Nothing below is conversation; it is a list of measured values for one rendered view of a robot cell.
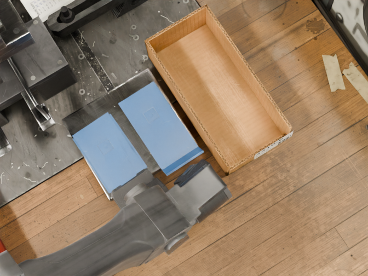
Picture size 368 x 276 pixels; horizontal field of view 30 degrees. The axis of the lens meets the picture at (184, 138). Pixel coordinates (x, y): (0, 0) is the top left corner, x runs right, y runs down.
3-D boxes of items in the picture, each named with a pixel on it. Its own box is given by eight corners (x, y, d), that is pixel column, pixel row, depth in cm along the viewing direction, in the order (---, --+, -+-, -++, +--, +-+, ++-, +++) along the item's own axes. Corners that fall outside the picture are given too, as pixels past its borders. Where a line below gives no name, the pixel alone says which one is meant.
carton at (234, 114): (226, 177, 113) (227, 167, 106) (148, 58, 119) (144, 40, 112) (291, 137, 115) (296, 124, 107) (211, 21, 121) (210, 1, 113)
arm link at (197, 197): (197, 158, 97) (193, 138, 85) (237, 205, 95) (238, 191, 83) (133, 210, 96) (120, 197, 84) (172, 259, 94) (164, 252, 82)
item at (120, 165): (123, 212, 110) (121, 208, 107) (72, 136, 113) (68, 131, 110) (159, 187, 111) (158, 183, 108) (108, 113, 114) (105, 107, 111)
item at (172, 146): (168, 179, 111) (167, 176, 108) (118, 104, 114) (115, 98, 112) (204, 156, 112) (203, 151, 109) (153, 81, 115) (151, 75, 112)
